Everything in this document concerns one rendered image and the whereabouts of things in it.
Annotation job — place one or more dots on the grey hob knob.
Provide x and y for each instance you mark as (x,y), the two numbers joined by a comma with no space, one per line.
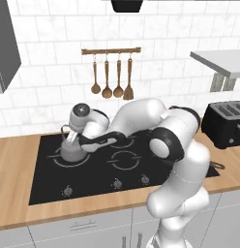
(67,191)
(144,178)
(117,183)

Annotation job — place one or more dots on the wooden ladle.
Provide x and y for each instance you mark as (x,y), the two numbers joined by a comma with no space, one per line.
(118,91)

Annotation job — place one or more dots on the grey wall shelf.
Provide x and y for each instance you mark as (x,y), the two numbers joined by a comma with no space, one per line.
(222,61)

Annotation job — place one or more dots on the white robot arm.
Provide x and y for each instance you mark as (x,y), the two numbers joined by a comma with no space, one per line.
(176,151)

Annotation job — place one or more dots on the large wooden spoon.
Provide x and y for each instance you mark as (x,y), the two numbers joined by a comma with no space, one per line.
(106,93)

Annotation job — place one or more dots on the black range hood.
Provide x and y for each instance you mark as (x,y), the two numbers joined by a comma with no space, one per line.
(126,5)

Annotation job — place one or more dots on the small wooden spoon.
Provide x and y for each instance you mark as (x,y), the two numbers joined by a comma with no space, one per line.
(95,87)

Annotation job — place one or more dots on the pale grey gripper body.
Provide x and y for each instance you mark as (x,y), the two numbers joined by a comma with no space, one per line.
(72,137)

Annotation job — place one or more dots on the grey kettle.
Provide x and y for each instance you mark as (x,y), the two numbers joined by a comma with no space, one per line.
(73,153)

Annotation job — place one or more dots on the black toaster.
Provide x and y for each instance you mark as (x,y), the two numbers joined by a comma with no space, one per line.
(222,129)

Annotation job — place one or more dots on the grey wall cabinet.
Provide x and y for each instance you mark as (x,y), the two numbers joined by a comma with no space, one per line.
(5,48)

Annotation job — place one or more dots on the grey drawer front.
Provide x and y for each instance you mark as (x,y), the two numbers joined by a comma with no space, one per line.
(105,223)

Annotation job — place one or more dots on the black hob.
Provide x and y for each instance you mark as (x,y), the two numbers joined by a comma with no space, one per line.
(93,174)

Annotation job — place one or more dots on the grey cupboard door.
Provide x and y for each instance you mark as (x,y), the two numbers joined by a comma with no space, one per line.
(12,238)
(145,231)
(225,219)
(93,240)

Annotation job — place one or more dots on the grey shelf bracket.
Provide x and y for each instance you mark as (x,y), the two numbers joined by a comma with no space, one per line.
(229,84)
(216,82)

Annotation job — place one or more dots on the wooden utensil rail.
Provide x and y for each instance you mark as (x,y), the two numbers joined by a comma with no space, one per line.
(110,50)

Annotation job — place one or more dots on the wooden spatula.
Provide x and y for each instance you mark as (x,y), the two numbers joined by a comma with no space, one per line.
(128,93)

